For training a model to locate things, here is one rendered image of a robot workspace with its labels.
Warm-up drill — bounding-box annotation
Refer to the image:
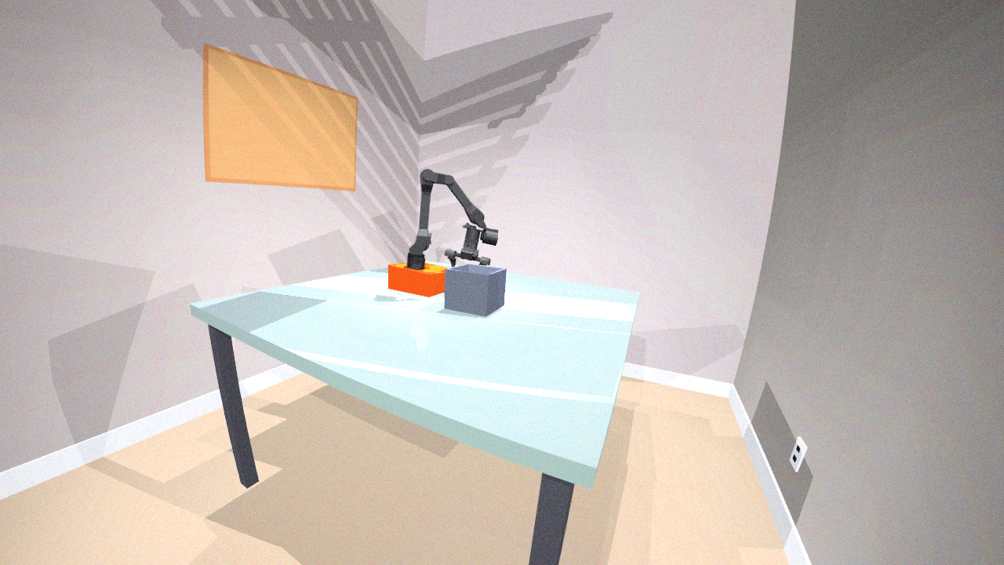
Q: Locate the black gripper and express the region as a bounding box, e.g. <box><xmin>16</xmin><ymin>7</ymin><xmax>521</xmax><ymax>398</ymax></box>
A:
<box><xmin>444</xmin><ymin>239</ymin><xmax>491</xmax><ymax>267</ymax></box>

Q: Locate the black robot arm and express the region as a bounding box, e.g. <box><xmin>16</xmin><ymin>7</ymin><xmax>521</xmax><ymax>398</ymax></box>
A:
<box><xmin>404</xmin><ymin>169</ymin><xmax>499</xmax><ymax>270</ymax></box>

